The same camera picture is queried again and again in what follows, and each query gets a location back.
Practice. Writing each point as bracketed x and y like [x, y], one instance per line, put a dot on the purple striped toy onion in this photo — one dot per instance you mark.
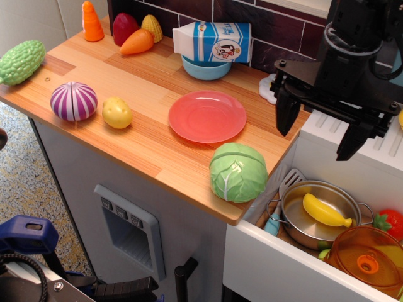
[74, 101]

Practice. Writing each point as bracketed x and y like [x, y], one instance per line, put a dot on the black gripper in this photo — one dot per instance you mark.
[336, 85]

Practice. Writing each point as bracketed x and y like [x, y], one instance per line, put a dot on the yellow toy at right edge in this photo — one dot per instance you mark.
[400, 119]

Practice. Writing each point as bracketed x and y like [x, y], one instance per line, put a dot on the blue white milk carton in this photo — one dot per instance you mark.
[214, 42]

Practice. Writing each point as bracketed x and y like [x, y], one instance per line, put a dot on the orange transparent lid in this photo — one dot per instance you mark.
[371, 256]

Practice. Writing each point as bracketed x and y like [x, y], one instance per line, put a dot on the steel pot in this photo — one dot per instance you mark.
[305, 230]

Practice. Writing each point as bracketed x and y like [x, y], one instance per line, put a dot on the yellow toy potato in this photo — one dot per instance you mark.
[116, 113]

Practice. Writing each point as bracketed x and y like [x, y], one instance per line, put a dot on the black cabinet door handle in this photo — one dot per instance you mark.
[181, 275]

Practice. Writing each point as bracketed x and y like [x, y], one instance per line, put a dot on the red toy strawberry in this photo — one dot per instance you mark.
[389, 221]

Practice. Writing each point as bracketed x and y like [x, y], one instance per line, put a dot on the blue clamp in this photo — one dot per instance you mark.
[28, 235]

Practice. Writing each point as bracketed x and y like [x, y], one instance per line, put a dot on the lying orange toy carrot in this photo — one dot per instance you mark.
[140, 41]

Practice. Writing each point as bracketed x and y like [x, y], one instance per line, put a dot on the green toy bitter gourd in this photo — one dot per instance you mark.
[21, 62]

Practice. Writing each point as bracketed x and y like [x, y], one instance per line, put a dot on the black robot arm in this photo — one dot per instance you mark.
[363, 24]

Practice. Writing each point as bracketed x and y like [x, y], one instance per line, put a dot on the grey ice dispenser panel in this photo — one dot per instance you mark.
[134, 234]

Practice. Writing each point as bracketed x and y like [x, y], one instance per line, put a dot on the yellow toy corn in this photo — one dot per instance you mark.
[151, 24]

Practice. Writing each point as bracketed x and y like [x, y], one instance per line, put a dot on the green toy cabbage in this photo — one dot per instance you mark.
[238, 173]

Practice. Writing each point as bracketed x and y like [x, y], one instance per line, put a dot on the metal mounting bracket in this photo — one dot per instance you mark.
[20, 282]

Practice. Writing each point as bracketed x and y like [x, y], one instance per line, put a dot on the pink plastic plate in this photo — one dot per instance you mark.
[207, 117]

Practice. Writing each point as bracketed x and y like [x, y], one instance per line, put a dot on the white toy cabinet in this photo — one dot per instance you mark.
[185, 230]

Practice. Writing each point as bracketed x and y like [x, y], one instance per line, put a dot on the dark red toy pepper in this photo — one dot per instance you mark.
[123, 26]

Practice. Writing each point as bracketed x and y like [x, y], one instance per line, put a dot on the upright orange toy carrot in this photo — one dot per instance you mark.
[91, 25]

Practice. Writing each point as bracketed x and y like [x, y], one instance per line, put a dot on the white toy sink unit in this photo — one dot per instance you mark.
[272, 255]

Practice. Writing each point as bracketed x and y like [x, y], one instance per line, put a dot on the light blue bowl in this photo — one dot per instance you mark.
[205, 70]

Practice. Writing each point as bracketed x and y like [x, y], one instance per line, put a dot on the black clamp handle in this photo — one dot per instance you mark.
[138, 290]

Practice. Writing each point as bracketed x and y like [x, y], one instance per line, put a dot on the toy fried egg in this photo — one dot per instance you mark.
[265, 91]

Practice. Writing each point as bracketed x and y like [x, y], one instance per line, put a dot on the yellow toy banana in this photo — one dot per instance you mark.
[323, 213]

